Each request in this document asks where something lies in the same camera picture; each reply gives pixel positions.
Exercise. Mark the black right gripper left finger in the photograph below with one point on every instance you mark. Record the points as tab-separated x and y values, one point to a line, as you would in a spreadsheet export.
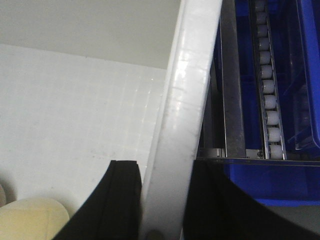
113	209

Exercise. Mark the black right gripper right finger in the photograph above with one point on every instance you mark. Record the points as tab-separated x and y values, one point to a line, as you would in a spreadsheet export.
217	209

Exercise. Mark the cream plush ball toy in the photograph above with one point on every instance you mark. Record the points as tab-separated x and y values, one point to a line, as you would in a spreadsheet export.
32	219

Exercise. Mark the white Totelife plastic crate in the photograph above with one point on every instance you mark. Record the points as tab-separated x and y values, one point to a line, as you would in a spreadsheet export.
87	82

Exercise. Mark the blue plastic bin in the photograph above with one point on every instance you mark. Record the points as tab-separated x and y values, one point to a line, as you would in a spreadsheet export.
277	186

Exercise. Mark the blue bin upper right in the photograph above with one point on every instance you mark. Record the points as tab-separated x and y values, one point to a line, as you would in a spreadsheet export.
303	29

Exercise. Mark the metal shelf frame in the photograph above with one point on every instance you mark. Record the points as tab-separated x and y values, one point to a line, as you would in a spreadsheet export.
231	128

